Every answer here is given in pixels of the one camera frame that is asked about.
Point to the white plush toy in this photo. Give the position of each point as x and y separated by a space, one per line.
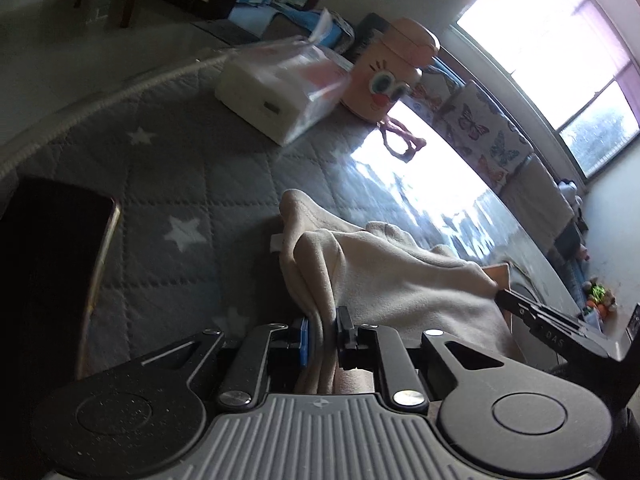
570 194

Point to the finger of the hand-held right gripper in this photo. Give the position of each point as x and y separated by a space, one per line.
550 327

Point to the colourful plush toys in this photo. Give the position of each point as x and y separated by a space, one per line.
599 297

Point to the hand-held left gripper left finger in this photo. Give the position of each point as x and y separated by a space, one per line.
302 344

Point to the purple curtain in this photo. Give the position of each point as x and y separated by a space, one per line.
625 67

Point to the beige pillow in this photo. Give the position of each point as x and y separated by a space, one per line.
540 200

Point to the pink plush toy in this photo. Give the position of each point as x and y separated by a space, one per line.
582 252

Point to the pink cartoon face bottle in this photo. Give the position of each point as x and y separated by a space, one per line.
380 75

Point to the black smartphone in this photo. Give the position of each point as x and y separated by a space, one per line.
50 270

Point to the butterfly print pillow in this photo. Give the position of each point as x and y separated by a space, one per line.
485 135
437 92

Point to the grey star quilted mat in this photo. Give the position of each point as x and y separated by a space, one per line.
200 160

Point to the soft tissue pack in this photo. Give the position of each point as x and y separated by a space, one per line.
280 95

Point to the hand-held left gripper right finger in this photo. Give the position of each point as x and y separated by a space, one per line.
345 332

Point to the cream garment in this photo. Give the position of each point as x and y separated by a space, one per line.
400 280

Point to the large window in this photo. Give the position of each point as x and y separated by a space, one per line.
540 45

